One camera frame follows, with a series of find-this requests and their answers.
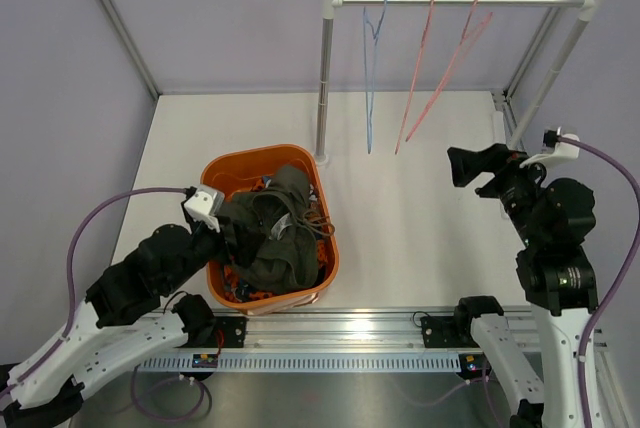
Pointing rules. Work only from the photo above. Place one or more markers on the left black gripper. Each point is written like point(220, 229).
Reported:
point(225, 246)

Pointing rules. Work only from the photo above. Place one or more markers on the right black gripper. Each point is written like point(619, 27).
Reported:
point(467, 164)

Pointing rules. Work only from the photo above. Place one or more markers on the patterned blue orange shorts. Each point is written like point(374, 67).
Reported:
point(240, 290)

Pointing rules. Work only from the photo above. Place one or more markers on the dark green shorts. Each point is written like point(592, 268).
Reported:
point(285, 260)

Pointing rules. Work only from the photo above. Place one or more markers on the pink wire hanger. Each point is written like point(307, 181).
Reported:
point(469, 36)
point(417, 67)

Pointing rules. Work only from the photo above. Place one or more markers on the blue wire hanger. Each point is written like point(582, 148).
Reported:
point(371, 36)

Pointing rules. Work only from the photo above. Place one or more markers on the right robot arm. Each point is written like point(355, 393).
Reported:
point(552, 220)

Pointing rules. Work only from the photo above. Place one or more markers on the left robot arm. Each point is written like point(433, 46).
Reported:
point(99, 346)

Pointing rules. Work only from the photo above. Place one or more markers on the orange plastic basket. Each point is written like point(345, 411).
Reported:
point(240, 171)

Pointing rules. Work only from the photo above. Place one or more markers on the metal clothes rack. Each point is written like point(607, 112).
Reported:
point(587, 10)

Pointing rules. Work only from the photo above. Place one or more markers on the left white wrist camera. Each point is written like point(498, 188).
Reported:
point(202, 206)

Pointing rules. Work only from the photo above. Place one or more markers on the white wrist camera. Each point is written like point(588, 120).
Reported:
point(202, 206)
point(558, 148)

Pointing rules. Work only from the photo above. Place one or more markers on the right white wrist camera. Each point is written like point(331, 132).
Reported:
point(558, 148)

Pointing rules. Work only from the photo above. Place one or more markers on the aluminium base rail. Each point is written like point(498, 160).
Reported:
point(335, 331)

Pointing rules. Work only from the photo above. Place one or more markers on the white slotted cable duct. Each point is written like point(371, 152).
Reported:
point(235, 362)

